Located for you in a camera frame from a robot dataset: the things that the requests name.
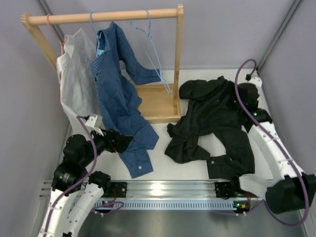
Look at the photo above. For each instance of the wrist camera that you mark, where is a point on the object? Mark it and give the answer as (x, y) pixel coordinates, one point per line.
(95, 123)
(255, 80)

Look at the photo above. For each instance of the white shirt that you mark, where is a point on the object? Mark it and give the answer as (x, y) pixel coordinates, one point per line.
(78, 92)

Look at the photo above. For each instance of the pink wire hanger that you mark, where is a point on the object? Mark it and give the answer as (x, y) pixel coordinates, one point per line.
(61, 42)

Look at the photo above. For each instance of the wooden clothes rack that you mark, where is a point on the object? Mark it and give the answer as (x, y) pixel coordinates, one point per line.
(157, 105)

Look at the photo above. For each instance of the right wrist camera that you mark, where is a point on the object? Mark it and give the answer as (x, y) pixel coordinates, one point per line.
(255, 80)

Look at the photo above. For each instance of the blue checked shirt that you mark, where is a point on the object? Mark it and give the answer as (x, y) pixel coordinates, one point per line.
(117, 72)

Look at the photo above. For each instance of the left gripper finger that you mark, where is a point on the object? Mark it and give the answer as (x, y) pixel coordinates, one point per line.
(122, 142)
(115, 136)

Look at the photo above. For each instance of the white slotted cable duct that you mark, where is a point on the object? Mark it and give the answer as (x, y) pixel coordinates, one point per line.
(217, 205)

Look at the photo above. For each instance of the black pinstriped shirt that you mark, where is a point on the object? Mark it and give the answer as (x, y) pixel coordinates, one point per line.
(212, 109)

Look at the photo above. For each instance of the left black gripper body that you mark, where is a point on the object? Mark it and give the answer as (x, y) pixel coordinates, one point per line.
(102, 143)

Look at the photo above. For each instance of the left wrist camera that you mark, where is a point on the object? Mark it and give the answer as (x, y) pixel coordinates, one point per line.
(95, 123)

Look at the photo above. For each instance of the blue hanger holding shirt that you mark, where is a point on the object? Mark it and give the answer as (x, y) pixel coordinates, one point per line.
(93, 24)

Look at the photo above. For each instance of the empty light blue hanger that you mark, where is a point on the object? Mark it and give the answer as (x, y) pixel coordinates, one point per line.
(149, 35)

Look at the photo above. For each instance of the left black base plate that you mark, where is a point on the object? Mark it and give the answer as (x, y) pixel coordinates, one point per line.
(118, 190)

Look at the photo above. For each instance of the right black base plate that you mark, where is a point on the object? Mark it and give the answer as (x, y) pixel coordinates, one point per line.
(226, 190)

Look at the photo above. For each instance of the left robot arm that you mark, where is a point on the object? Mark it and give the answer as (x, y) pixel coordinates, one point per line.
(75, 192)

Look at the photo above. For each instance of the aluminium mounting rail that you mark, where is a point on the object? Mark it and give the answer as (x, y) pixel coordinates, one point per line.
(170, 189)

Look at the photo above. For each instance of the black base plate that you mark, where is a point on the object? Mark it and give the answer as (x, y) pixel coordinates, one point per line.
(226, 190)
(118, 190)

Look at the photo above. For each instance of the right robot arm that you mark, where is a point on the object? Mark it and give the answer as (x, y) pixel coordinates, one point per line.
(290, 187)

